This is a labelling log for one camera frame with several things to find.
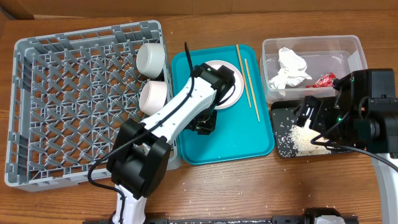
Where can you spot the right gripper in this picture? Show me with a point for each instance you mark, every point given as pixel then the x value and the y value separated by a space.
pixel 313 112

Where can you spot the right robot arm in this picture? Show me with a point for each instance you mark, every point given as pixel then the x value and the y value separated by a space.
pixel 361 117

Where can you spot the red snack wrapper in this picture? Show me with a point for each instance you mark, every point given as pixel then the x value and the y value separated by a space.
pixel 324 81

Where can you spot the black tray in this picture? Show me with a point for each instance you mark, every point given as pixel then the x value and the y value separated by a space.
pixel 298 133

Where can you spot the rice pile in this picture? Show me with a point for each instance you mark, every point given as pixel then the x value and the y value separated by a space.
pixel 306 141

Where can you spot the grey bowl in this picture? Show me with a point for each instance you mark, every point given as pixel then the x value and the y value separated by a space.
pixel 150 60

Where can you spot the teal plastic tray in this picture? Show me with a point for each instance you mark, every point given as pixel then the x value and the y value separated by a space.
pixel 238 134

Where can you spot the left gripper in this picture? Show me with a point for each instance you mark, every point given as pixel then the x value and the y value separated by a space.
pixel 207 128

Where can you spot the clear plastic bin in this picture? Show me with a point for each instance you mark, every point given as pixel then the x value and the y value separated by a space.
pixel 337 54

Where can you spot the pink bowl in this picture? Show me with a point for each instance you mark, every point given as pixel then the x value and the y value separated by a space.
pixel 153 97

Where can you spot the grey dishwasher rack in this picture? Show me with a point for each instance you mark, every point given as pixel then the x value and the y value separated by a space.
pixel 70 94

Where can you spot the wooden chopstick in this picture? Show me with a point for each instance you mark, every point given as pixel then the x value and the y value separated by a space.
pixel 243 74
pixel 252 89

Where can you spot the wooden chopstick left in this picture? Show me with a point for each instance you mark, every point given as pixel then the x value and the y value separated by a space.
pixel 243 74

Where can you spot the wooden chopstick right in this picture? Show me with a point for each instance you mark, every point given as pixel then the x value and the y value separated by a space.
pixel 252 89

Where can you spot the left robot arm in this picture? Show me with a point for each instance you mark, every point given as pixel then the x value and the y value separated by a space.
pixel 141 151

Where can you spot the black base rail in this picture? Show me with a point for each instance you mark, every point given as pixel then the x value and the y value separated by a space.
pixel 309 216

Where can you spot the large white plate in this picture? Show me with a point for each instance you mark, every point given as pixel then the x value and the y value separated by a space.
pixel 235 92

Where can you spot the white napkin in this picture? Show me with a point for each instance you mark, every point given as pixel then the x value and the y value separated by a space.
pixel 287 70

